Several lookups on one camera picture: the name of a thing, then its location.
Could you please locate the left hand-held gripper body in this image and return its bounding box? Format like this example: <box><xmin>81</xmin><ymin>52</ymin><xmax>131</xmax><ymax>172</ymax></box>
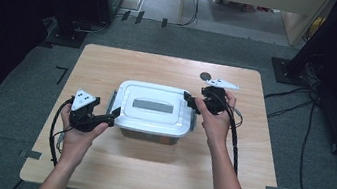
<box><xmin>64</xmin><ymin>87</ymin><xmax>107</xmax><ymax>136</ymax></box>

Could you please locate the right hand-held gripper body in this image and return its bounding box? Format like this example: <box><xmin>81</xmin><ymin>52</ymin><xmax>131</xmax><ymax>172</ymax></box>
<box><xmin>197</xmin><ymin>75</ymin><xmax>241</xmax><ymax>120</ymax></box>

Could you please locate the white container lid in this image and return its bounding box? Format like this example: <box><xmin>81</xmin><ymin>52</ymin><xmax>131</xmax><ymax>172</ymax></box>
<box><xmin>110</xmin><ymin>77</ymin><xmax>200</xmax><ymax>141</ymax></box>

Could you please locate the clear plastic storage container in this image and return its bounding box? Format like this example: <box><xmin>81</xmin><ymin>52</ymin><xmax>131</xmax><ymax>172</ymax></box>
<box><xmin>102</xmin><ymin>87</ymin><xmax>200</xmax><ymax>150</ymax></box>

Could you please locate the person's left hand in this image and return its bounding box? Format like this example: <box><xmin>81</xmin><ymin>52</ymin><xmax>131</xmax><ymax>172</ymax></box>
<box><xmin>53</xmin><ymin>103</ymin><xmax>111</xmax><ymax>170</ymax></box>

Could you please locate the person's right hand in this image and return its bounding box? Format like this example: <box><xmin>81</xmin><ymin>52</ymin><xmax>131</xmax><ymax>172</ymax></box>
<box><xmin>187</xmin><ymin>86</ymin><xmax>240</xmax><ymax>152</ymax></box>

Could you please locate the round grey table grommet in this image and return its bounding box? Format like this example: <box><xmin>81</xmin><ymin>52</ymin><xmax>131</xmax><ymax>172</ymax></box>
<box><xmin>199</xmin><ymin>71</ymin><xmax>213</xmax><ymax>83</ymax></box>

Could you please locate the black tape corner mark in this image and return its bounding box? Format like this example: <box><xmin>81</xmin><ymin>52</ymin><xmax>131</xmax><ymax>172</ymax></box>
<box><xmin>53</xmin><ymin>65</ymin><xmax>69</xmax><ymax>87</ymax></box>

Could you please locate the grey tape strip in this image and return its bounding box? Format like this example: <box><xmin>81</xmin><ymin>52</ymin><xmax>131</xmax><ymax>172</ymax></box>
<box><xmin>18</xmin><ymin>148</ymin><xmax>43</xmax><ymax>161</ymax></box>

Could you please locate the black stand base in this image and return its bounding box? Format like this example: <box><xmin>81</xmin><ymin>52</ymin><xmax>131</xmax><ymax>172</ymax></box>
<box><xmin>44</xmin><ymin>15</ymin><xmax>90</xmax><ymax>51</ymax></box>

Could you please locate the black metal stand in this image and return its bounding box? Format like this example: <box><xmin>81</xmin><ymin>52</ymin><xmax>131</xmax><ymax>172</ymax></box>
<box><xmin>267</xmin><ymin>0</ymin><xmax>337</xmax><ymax>91</ymax></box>

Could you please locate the yellow object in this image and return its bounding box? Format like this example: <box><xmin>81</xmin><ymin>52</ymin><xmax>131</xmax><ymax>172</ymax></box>
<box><xmin>305</xmin><ymin>14</ymin><xmax>328</xmax><ymax>43</ymax></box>

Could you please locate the grey cable plug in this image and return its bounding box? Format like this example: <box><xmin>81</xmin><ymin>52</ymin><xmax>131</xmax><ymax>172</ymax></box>
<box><xmin>54</xmin><ymin>131</ymin><xmax>68</xmax><ymax>155</ymax></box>
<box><xmin>231</xmin><ymin>107</ymin><xmax>245</xmax><ymax>129</ymax></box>

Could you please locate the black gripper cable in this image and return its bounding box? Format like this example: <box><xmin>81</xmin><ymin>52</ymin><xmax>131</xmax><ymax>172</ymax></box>
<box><xmin>202</xmin><ymin>92</ymin><xmax>251</xmax><ymax>177</ymax></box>
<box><xmin>45</xmin><ymin>96</ymin><xmax>76</xmax><ymax>168</ymax></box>

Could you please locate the black floor cable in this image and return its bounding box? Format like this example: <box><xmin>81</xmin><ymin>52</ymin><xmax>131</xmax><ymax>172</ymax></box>
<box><xmin>295</xmin><ymin>101</ymin><xmax>337</xmax><ymax>189</ymax></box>
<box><xmin>263</xmin><ymin>80</ymin><xmax>313</xmax><ymax>106</ymax></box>
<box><xmin>266</xmin><ymin>94</ymin><xmax>314</xmax><ymax>126</ymax></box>

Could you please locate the grey floor cable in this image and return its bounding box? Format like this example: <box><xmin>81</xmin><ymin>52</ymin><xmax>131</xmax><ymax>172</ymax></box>
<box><xmin>71</xmin><ymin>6</ymin><xmax>126</xmax><ymax>40</ymax></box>

